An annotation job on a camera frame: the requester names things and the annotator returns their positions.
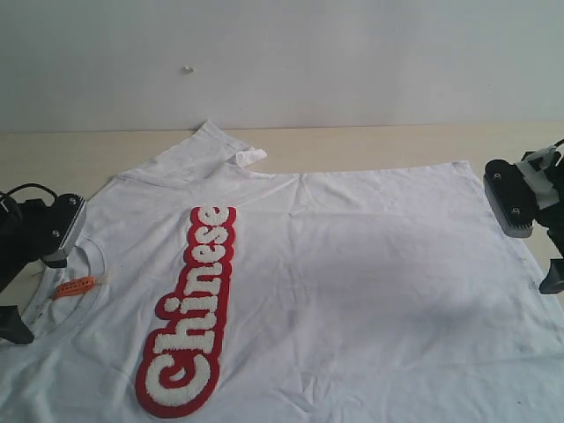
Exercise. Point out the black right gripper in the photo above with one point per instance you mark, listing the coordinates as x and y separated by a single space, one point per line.
548 212

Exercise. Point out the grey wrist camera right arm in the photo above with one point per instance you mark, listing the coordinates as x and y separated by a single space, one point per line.
510 198

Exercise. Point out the white t-shirt red lettering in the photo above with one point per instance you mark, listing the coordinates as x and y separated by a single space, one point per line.
224 295

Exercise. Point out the orange label tag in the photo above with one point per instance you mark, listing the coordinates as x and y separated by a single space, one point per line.
74 287

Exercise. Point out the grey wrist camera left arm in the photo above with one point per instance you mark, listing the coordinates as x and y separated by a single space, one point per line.
70 220

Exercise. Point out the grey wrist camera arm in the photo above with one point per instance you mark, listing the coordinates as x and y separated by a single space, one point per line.
510 198
70 220

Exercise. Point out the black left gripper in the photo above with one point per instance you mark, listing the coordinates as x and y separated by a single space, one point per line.
30 231

